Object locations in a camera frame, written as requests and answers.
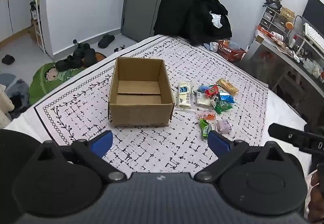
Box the red candy bar wrapper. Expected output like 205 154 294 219
205 85 219 97

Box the blue snack packet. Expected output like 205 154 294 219
219 91 235 103

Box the purple small snack pack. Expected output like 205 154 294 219
216 120 232 134

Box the green small candy pack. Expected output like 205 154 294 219
199 118 212 138

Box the orange small snack pack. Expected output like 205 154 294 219
198 112 216 120

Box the green snack packet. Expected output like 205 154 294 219
214 100 232 114

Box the white clear snack pack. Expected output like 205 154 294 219
194 91 211 108

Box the orange biscuit snack pack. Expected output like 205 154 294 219
217 78 239 96

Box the cream long snack pack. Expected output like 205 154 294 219
177 82 192 108

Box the brown cardboard box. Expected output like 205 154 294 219
108 57 175 126

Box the patterned white bed mat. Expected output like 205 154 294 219
31 37 268 175

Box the green cartoon floor mat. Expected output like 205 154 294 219
29 62 86 105

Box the black shoes pile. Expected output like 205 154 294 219
55 43 98 72

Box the red plastic basket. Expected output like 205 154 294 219
217 40 246 62

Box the black slipper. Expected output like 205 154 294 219
98 34 115 49

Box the white keyboard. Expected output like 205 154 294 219
304 22 324 50

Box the white desk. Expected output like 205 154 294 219
240 26 323 97

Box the black sock on floor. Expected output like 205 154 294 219
2 55 15 65

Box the computer monitor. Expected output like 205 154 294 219
302 0 324 34

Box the grey drawer organizer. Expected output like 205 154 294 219
259 7 289 38

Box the black coat on chair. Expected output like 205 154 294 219
153 0 232 46

